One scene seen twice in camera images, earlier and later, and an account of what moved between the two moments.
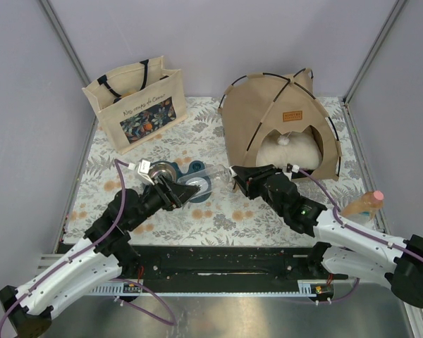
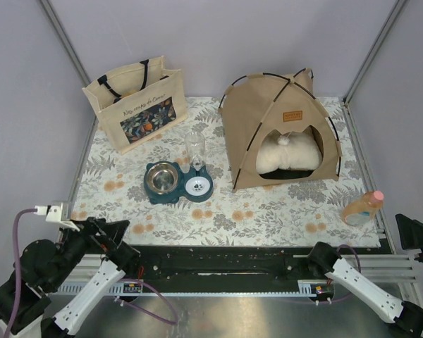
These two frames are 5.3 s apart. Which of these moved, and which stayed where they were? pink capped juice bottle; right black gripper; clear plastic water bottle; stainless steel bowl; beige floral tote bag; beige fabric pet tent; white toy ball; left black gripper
Moved: left black gripper; right black gripper; clear plastic water bottle
Stayed: white toy ball; beige floral tote bag; stainless steel bowl; beige fabric pet tent; pink capped juice bottle
